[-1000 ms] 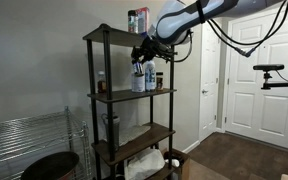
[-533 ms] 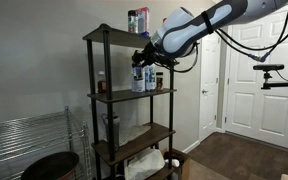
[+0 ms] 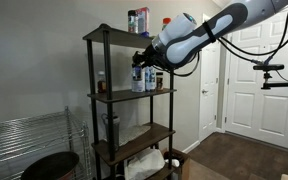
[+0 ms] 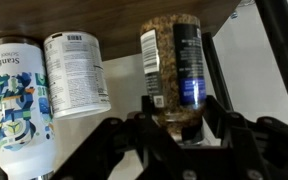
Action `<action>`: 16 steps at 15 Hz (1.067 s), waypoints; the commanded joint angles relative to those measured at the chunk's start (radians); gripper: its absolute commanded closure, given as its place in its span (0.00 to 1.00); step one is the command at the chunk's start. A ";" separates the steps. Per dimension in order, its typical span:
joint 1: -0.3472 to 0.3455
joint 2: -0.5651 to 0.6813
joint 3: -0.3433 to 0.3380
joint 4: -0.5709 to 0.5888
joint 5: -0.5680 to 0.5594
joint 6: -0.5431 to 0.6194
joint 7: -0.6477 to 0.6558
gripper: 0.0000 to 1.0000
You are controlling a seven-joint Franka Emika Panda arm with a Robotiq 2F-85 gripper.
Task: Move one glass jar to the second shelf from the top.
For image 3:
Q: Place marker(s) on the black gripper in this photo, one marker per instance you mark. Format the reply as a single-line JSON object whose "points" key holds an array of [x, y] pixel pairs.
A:
{"points": [[153, 58]]}

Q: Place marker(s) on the glass jar with black lid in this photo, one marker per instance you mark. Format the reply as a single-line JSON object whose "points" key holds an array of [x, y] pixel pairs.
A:
{"points": [[132, 22]]}

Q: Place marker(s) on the white patterned water bottle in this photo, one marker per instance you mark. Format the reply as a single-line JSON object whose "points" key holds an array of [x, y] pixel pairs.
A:
{"points": [[150, 80]]}

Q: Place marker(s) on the white cylindrical canister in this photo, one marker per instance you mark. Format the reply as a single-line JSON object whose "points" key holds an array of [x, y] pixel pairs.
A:
{"points": [[138, 87]]}

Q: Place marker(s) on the small brown syrup bottle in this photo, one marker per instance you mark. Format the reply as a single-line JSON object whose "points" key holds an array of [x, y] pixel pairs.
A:
{"points": [[101, 84]]}

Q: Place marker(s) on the yellow spice bottle orange lid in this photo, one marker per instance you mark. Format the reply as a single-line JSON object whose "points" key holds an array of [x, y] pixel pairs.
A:
{"points": [[165, 21]]}

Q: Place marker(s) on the silver door knob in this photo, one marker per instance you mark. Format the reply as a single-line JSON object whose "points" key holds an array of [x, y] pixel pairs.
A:
{"points": [[204, 91]]}

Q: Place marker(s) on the white mesh cloth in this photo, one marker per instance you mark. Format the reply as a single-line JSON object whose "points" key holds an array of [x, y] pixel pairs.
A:
{"points": [[132, 133]]}

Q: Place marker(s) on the grey drinking bottle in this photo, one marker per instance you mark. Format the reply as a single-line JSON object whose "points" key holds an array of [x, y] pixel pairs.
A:
{"points": [[114, 131]]}

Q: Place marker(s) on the narrow white door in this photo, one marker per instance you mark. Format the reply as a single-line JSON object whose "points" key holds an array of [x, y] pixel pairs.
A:
{"points": [[210, 100]]}

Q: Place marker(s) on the white bag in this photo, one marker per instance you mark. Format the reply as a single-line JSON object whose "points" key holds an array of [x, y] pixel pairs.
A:
{"points": [[144, 165]]}

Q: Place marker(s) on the small white cup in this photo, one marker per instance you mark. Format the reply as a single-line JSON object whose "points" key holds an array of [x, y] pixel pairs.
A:
{"points": [[173, 162]]}

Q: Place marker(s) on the brown cardboard box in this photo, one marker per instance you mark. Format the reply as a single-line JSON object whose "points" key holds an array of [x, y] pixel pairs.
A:
{"points": [[184, 166]]}

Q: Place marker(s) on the wide white panel door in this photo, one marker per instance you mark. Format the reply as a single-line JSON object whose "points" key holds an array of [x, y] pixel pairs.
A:
{"points": [[264, 110]]}

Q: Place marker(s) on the dark wood black-frame shelf unit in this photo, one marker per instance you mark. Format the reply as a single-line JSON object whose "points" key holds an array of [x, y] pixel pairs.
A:
{"points": [[117, 36]]}

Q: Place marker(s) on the black stereo camera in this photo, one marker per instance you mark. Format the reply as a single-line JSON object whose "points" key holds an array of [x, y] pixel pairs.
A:
{"points": [[268, 67]]}

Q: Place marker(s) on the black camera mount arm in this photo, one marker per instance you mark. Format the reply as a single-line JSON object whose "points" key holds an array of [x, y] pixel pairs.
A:
{"points": [[280, 85]]}

